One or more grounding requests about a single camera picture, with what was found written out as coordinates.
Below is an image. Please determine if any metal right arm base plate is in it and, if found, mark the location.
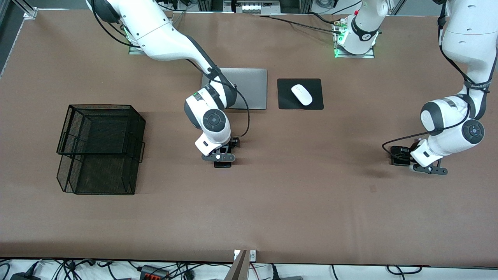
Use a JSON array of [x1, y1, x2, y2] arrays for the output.
[[128, 39, 146, 55]]

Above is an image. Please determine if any aluminium frame profile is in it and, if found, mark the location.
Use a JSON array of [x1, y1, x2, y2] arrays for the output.
[[12, 0, 38, 19]]

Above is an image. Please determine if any grey camera post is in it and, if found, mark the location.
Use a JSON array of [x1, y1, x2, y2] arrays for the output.
[[224, 250, 249, 280]]

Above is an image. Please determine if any black power strip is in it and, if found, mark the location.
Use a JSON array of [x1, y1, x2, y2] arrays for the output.
[[140, 265, 170, 280]]

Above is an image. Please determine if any silver closed laptop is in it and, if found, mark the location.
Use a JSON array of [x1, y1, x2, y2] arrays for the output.
[[202, 67, 268, 110]]

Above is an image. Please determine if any black wire mesh organizer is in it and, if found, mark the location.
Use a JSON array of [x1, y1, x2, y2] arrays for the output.
[[56, 104, 146, 195]]

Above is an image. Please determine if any black mouse pad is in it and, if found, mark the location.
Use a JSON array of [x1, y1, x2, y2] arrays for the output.
[[277, 78, 324, 110]]

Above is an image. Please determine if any large paper table cover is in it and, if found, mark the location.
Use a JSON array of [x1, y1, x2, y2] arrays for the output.
[[0, 10, 498, 267]]

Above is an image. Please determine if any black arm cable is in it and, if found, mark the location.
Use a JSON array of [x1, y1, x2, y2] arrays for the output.
[[90, 0, 250, 140], [382, 0, 491, 161]]

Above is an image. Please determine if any black cable on table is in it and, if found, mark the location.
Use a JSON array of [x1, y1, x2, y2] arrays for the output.
[[253, 12, 344, 35]]

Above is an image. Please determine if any white computer mouse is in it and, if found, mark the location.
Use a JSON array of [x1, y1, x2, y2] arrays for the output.
[[291, 84, 313, 106]]

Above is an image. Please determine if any control box with connectors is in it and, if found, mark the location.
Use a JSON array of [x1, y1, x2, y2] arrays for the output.
[[224, 0, 281, 14]]

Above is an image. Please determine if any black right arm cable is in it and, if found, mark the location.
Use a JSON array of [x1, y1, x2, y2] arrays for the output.
[[90, 0, 250, 140]]

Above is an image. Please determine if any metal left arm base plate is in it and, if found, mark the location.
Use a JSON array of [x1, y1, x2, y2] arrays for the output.
[[334, 19, 375, 59]]

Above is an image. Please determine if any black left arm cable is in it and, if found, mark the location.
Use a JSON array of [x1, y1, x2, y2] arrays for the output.
[[382, 0, 491, 161]]

